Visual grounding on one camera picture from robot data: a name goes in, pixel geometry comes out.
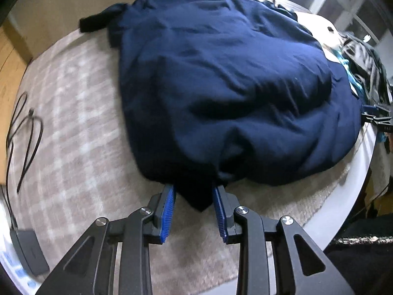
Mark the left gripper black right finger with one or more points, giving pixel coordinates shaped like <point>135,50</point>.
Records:
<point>300,266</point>

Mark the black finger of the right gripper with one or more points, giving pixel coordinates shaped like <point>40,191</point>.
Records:
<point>382,120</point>

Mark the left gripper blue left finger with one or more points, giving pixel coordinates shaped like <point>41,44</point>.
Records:
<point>107,247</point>

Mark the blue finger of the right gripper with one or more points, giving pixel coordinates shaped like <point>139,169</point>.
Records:
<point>369,108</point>

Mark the navy blue sweatshirt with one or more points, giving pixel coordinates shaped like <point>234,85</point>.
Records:
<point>216,91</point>

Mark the grey garment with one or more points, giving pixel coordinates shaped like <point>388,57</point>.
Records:
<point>368,68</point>

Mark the bright blue garment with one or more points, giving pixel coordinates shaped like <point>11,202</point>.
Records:
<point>356,86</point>

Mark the black power adapter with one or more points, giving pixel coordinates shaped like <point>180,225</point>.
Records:
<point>29,252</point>

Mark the checkered beige table cloth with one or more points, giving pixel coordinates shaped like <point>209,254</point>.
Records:
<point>85,168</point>

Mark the orange pine wood board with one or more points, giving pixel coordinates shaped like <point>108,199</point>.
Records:
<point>12,70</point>

